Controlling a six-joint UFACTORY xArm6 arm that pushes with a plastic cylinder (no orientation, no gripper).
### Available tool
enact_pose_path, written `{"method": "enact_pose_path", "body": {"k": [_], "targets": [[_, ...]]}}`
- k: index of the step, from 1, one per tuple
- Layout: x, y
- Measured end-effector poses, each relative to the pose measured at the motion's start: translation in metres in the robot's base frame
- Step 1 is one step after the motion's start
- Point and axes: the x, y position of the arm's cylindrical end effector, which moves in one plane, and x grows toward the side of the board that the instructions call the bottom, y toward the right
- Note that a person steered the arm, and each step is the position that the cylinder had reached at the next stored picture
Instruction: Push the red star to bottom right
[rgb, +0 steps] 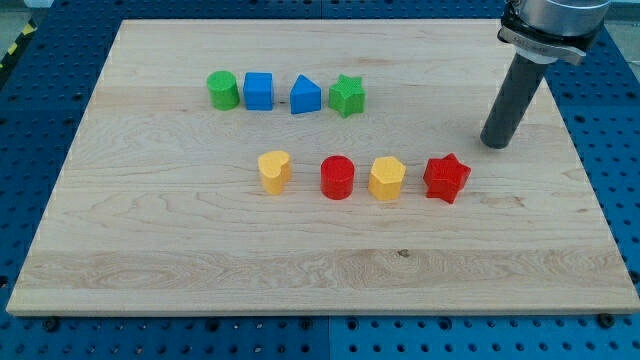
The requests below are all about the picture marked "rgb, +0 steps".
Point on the blue cube block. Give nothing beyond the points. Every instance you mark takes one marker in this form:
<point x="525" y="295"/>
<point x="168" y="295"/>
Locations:
<point x="258" y="91"/>

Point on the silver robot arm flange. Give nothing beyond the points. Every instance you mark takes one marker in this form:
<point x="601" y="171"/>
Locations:
<point x="545" y="31"/>

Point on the yellow heart block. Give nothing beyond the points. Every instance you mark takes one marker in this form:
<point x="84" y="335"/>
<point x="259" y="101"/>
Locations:
<point x="275" y="170"/>

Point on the red star block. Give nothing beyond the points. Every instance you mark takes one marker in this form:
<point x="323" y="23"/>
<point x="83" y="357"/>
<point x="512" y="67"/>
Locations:
<point x="445" y="177"/>

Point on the red cylinder block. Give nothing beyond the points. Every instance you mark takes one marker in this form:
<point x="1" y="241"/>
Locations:
<point x="337" y="177"/>

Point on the green cylinder block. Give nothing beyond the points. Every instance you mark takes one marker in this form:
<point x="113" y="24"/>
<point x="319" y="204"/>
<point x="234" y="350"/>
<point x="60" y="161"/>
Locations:
<point x="223" y="90"/>

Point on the light wooden board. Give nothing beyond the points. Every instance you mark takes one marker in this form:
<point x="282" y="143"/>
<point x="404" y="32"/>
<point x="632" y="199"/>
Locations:
<point x="159" y="208"/>

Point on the blue triangle block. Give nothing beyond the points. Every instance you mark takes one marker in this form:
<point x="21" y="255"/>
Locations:
<point x="305" y="96"/>

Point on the yellow hexagon block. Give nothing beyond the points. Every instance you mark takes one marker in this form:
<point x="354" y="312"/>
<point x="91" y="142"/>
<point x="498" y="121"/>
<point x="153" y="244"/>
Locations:
<point x="386" y="178"/>

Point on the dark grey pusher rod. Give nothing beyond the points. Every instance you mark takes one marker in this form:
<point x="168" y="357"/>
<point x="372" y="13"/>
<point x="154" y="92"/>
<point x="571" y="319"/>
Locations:
<point x="514" y="97"/>

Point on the green star block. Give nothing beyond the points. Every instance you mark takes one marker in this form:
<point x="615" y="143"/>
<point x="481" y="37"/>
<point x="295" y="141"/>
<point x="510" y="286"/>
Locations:
<point x="347" y="96"/>

